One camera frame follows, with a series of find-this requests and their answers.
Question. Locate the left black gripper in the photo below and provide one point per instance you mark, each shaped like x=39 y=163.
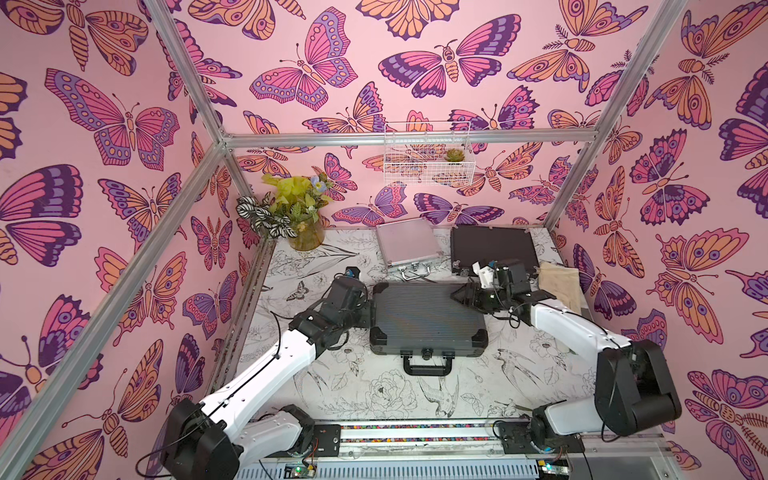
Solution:
x=365 y=309

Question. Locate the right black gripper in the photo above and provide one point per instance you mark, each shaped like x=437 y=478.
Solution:
x=474 y=294

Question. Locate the black aluminium poker case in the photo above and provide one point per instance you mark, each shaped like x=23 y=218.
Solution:
x=477 y=244

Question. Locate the large black poker case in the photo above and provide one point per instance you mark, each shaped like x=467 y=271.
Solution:
x=423 y=326

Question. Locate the small silver poker case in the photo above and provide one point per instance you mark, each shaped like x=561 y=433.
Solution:
x=409 y=248

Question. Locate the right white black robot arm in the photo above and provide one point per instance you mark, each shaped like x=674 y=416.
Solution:
x=633 y=389

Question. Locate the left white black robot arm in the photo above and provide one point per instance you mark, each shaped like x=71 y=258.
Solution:
x=214 y=438

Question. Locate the cream work glove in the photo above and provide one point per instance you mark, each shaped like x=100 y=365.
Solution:
x=563 y=283

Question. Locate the yellow glass vase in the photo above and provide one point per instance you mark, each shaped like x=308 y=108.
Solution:
x=309 y=234

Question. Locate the striped leaf plant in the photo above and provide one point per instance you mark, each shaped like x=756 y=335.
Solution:
x=262 y=215

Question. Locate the green artificial plant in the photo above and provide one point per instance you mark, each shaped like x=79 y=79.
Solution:
x=299 y=198

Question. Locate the small green succulent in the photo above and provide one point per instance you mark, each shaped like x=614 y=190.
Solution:
x=454 y=155

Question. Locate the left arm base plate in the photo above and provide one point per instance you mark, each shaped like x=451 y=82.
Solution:
x=319 y=440

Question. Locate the aluminium front rail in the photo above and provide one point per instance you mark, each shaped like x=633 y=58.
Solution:
x=465 y=449

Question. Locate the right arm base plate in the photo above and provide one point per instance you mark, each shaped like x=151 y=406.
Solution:
x=528 y=438

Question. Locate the white wire basket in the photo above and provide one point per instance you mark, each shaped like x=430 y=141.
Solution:
x=415 y=156

